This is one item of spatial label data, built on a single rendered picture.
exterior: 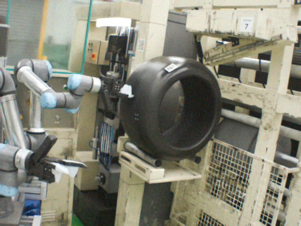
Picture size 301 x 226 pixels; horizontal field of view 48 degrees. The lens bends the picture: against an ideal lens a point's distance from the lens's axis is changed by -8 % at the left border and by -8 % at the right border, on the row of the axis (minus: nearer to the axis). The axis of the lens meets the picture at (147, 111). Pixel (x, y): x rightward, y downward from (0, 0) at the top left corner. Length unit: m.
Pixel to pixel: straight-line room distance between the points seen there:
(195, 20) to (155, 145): 0.84
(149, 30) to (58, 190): 1.24
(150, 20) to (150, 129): 0.71
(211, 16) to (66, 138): 1.22
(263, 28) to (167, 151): 0.83
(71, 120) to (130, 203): 0.68
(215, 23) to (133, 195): 1.21
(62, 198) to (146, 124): 1.01
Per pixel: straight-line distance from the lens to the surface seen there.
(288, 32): 1.98
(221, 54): 2.26
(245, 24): 1.96
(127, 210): 2.45
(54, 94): 1.70
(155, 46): 2.24
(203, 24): 2.22
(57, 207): 2.61
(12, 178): 1.38
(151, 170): 1.95
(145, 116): 1.84
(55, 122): 2.44
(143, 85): 1.86
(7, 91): 1.46
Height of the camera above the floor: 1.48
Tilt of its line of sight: 9 degrees down
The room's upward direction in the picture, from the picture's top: 8 degrees clockwise
